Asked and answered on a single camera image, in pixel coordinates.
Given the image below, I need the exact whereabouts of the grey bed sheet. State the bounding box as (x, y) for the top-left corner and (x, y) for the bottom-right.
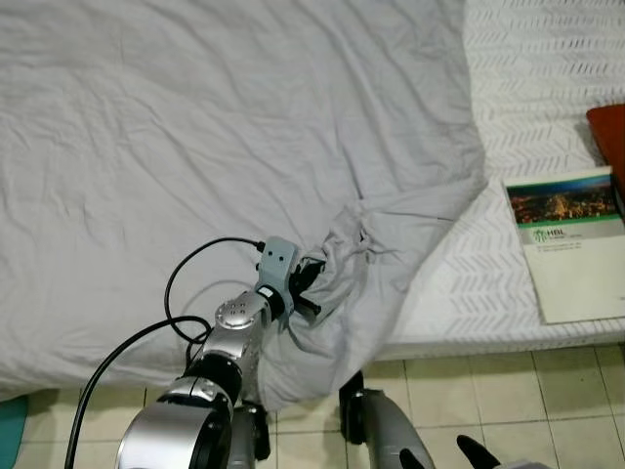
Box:
(0, 0), (489, 413)

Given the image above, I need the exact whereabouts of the orange towel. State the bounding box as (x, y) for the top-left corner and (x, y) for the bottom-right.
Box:
(585, 103), (625, 196)

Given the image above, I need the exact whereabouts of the white book with city photo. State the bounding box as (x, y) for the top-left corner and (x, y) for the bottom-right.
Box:
(502, 166), (625, 326)

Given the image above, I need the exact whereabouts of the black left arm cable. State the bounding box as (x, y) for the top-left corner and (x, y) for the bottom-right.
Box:
(66, 236), (268, 469)

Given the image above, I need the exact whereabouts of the grey robot left leg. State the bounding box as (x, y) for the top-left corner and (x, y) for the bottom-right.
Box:
(227, 399), (274, 468)

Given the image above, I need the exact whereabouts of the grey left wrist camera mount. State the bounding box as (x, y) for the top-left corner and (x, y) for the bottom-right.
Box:
(255, 236), (300, 302)

